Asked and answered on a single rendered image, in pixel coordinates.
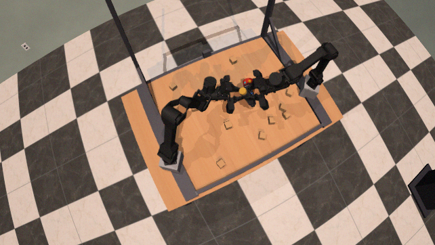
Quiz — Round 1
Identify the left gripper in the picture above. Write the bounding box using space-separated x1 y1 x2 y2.
245 70 277 110

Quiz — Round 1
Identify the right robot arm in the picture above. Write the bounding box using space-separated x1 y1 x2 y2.
157 76 232 166

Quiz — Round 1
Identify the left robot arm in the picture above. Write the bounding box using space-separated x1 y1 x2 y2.
253 42 339 93

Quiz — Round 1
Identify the dark grey hose nozzle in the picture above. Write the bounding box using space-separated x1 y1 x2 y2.
239 78 256 107

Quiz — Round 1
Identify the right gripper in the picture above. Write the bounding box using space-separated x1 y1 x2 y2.
214 75 244 114

